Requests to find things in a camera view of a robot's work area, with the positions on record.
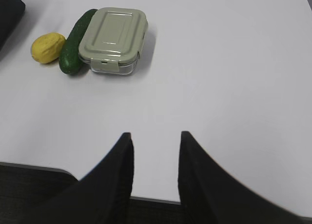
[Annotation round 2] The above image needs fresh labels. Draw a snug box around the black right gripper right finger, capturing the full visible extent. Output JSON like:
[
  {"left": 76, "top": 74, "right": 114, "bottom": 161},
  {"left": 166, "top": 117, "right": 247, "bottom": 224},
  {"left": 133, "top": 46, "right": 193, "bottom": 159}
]
[{"left": 178, "top": 131, "right": 312, "bottom": 224}]

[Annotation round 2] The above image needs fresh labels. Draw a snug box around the green cucumber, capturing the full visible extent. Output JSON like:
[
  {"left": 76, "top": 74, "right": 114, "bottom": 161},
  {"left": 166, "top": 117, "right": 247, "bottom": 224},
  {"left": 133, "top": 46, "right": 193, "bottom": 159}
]
[{"left": 58, "top": 9, "right": 97, "bottom": 75}]

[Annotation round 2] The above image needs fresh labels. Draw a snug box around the green lid glass container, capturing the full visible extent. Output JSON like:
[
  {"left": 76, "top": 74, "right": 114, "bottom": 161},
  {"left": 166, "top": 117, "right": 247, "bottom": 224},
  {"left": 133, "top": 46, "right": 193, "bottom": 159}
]
[{"left": 78, "top": 7, "right": 148, "bottom": 75}]

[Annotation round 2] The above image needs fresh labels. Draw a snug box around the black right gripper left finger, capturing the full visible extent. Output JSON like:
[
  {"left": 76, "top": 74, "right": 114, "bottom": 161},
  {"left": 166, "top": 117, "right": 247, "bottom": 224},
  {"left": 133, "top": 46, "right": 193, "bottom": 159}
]
[{"left": 23, "top": 132, "right": 134, "bottom": 224}]

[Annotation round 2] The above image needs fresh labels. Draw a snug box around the yellow lemon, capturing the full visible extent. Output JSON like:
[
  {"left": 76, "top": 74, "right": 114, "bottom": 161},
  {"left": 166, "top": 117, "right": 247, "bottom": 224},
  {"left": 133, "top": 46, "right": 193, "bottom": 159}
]
[{"left": 31, "top": 32, "right": 66, "bottom": 64}]

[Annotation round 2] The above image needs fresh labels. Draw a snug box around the dark blue lunch bag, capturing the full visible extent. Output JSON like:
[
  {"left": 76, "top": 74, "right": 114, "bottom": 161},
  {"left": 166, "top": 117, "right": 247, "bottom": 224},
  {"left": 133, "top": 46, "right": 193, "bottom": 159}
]
[{"left": 0, "top": 0, "right": 25, "bottom": 60}]

